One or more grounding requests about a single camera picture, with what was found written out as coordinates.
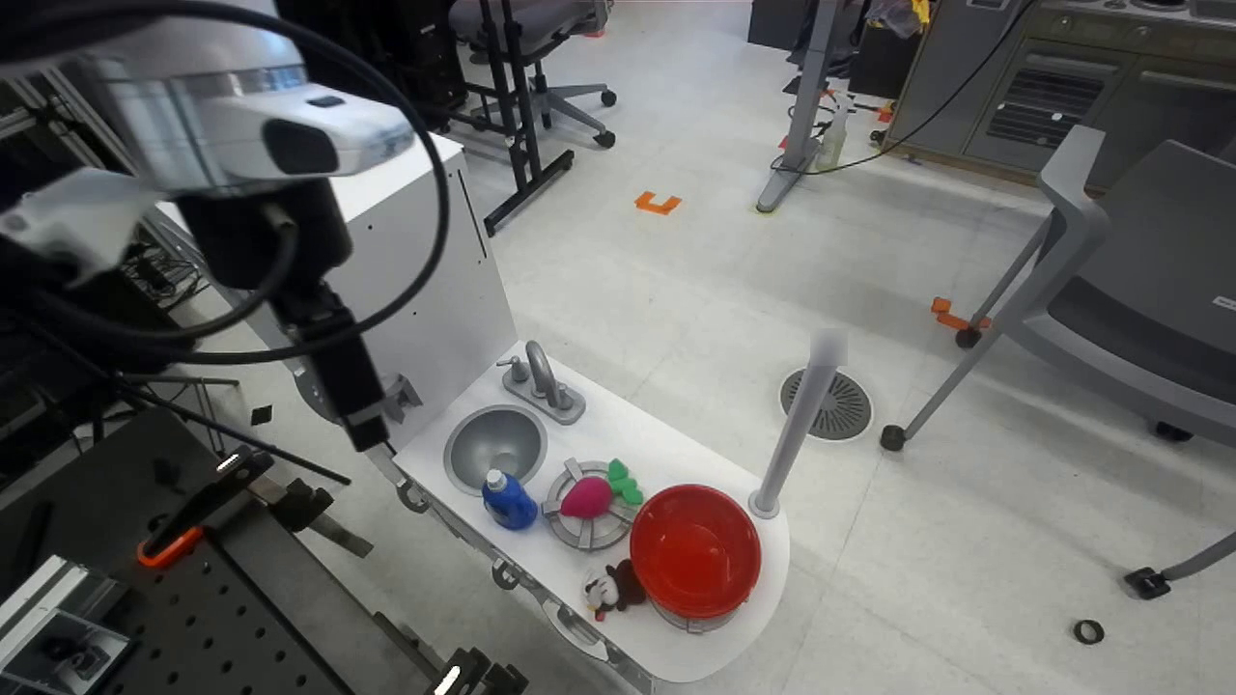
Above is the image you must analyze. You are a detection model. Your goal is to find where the gray table leg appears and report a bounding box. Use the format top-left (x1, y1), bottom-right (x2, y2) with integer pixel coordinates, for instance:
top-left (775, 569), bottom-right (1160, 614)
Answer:
top-left (752, 0), bottom-right (856, 219)

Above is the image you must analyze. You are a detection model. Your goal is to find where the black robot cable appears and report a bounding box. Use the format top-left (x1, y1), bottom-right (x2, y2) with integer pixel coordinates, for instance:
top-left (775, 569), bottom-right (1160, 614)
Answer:
top-left (0, 0), bottom-right (454, 378)

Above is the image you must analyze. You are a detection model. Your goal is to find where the black metal stand frame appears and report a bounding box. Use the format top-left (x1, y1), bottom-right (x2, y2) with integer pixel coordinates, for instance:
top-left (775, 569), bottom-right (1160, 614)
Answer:
top-left (450, 0), bottom-right (580, 240)

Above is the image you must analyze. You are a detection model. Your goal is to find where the gray chair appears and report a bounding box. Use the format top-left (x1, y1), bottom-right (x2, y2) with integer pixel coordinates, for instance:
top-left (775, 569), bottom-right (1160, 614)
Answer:
top-left (875, 120), bottom-right (1236, 455)

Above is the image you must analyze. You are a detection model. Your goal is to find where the black perforated breadboard table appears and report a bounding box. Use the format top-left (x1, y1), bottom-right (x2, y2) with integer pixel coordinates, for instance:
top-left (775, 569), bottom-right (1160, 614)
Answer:
top-left (0, 406), bottom-right (533, 695)

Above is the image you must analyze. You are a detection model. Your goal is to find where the gray plastic post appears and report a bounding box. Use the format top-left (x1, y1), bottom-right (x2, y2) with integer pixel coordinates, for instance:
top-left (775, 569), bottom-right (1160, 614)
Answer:
top-left (744, 333), bottom-right (848, 526)

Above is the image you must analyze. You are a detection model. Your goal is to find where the gray round sink basin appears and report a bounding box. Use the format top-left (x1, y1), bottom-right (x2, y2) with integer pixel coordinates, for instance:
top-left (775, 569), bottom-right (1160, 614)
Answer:
top-left (441, 403), bottom-right (551, 495)

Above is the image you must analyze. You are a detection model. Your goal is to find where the blue toy bottle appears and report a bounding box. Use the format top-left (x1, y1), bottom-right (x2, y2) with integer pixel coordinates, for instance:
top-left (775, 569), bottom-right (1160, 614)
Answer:
top-left (479, 469), bottom-right (542, 533)

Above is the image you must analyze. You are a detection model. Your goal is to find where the white toy kitchen unit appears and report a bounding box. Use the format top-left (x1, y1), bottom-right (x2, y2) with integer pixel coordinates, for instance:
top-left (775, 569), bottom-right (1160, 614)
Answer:
top-left (298, 127), bottom-right (795, 689)

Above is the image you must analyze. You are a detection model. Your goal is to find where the brown toy food piece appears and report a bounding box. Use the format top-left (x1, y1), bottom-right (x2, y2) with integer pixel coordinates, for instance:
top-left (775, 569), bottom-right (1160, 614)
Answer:
top-left (588, 558), bottom-right (652, 627)

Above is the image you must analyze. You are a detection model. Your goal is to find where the gray leg with black foot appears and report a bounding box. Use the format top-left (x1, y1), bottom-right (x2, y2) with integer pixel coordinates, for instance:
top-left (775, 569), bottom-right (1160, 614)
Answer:
top-left (1119, 530), bottom-right (1236, 602)

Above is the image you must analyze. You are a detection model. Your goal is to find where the orange handled clamp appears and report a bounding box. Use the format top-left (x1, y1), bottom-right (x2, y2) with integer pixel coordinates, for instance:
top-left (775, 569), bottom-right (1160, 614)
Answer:
top-left (132, 454), bottom-right (274, 577)

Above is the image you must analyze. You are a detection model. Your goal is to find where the round floor drain cover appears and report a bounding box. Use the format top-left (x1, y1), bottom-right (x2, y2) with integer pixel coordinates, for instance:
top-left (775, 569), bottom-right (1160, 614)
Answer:
top-left (775, 369), bottom-right (875, 443)

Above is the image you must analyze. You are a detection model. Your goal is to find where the green toy food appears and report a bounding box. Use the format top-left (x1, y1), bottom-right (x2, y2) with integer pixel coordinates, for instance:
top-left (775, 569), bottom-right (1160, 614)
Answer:
top-left (604, 455), bottom-right (650, 515)

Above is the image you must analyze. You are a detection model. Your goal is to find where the red plastic bowl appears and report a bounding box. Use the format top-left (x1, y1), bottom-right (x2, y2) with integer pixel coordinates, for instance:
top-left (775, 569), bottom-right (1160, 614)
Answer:
top-left (625, 481), bottom-right (763, 627)

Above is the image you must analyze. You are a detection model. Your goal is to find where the pink toy food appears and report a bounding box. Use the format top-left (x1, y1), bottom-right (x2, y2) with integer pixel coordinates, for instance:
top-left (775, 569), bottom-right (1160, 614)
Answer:
top-left (556, 477), bottom-right (618, 526)

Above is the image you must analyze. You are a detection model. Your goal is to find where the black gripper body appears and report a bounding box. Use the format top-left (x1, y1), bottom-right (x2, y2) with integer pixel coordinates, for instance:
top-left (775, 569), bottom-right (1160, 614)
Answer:
top-left (188, 179), bottom-right (395, 429)

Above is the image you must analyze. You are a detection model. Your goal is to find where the black office chair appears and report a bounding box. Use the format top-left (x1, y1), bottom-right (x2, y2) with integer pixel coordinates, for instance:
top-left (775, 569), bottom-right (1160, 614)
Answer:
top-left (441, 0), bottom-right (620, 154)

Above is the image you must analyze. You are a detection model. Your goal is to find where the gray metal cabinet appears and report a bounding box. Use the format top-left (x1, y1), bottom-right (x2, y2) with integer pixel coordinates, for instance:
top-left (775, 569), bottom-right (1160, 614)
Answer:
top-left (884, 0), bottom-right (1236, 186)

